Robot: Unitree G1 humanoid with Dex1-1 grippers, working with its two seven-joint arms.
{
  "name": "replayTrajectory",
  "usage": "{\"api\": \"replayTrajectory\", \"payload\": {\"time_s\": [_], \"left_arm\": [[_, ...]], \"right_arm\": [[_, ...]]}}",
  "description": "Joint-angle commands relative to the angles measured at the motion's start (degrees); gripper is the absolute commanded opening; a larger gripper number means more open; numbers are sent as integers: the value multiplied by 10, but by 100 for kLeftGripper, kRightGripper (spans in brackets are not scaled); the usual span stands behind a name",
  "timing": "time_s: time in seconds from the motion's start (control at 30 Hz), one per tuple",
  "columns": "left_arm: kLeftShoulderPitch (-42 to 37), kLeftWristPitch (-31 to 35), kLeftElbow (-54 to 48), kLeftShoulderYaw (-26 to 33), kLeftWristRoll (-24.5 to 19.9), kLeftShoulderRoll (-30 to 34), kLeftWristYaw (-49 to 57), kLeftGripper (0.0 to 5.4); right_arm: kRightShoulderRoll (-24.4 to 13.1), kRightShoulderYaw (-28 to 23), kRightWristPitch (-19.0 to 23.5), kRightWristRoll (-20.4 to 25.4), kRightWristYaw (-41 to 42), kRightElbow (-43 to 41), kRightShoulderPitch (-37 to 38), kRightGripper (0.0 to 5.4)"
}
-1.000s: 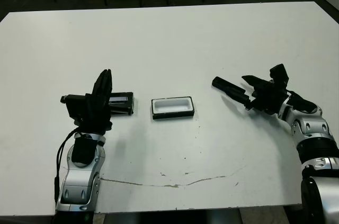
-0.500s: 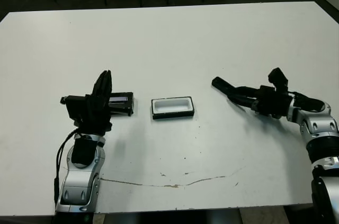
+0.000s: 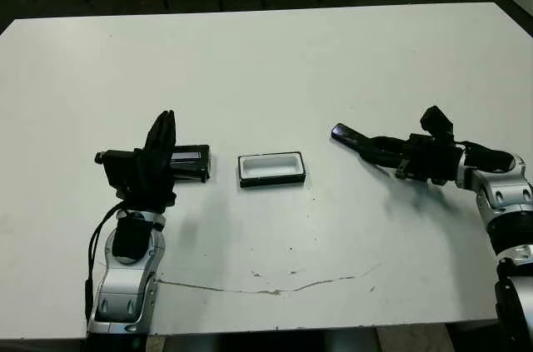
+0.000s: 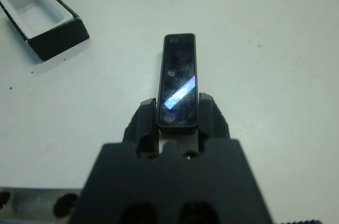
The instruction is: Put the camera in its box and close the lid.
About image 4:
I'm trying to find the black box with white tray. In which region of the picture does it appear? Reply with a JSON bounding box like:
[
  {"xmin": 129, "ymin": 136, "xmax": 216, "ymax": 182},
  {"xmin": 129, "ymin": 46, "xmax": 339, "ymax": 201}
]
[{"xmin": 0, "ymin": 0, "xmax": 90, "ymax": 62}]

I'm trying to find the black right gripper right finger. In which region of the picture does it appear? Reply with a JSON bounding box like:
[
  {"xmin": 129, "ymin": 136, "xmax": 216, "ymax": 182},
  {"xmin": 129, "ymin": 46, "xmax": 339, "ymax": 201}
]
[{"xmin": 197, "ymin": 92, "xmax": 230, "ymax": 154}]

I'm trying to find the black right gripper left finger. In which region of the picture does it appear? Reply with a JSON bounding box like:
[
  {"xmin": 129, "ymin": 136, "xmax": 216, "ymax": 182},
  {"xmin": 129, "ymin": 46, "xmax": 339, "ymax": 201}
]
[{"xmin": 123, "ymin": 97, "xmax": 159, "ymax": 157}]

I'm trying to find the slim black camera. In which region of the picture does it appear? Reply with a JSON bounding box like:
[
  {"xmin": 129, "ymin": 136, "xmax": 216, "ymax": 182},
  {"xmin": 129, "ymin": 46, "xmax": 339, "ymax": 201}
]
[{"xmin": 156, "ymin": 33, "xmax": 200, "ymax": 135}]

